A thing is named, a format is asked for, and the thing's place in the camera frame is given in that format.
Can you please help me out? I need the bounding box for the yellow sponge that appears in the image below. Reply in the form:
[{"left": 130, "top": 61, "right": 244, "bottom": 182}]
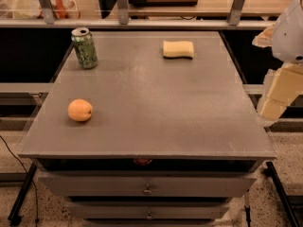
[{"left": 163, "top": 41, "right": 194, "bottom": 59}]

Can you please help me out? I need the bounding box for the orange fruit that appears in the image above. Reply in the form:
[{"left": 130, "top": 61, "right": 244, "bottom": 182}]
[{"left": 67, "top": 99, "right": 93, "bottom": 122}]

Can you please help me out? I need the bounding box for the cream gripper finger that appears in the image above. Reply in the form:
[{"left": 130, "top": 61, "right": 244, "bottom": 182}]
[
  {"left": 258, "top": 62, "right": 303, "bottom": 121},
  {"left": 252, "top": 25, "right": 274, "bottom": 48}
]

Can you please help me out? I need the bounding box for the top drawer with knob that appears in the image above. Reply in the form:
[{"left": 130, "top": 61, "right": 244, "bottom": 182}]
[{"left": 39, "top": 172, "right": 256, "bottom": 198}]

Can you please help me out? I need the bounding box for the green soda can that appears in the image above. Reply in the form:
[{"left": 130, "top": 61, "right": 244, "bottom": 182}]
[{"left": 71, "top": 27, "right": 98, "bottom": 69}]

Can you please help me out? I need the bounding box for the black floor cable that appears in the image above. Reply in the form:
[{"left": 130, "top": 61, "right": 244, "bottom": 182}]
[{"left": 0, "top": 135, "right": 40, "bottom": 227}]

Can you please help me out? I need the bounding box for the grey drawer cabinet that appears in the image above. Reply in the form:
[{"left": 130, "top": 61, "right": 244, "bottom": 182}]
[{"left": 21, "top": 31, "right": 275, "bottom": 227}]

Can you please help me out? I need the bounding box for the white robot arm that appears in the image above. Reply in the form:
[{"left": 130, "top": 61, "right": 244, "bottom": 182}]
[{"left": 252, "top": 0, "right": 303, "bottom": 126}]

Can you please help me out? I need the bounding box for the drawer with knob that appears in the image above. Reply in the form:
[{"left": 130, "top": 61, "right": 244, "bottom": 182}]
[
  {"left": 39, "top": 172, "right": 256, "bottom": 198},
  {"left": 67, "top": 202, "right": 229, "bottom": 220}
]

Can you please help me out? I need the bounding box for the orange white plastic bag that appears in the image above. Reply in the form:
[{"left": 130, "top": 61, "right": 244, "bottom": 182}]
[{"left": 11, "top": 0, "right": 80, "bottom": 19}]

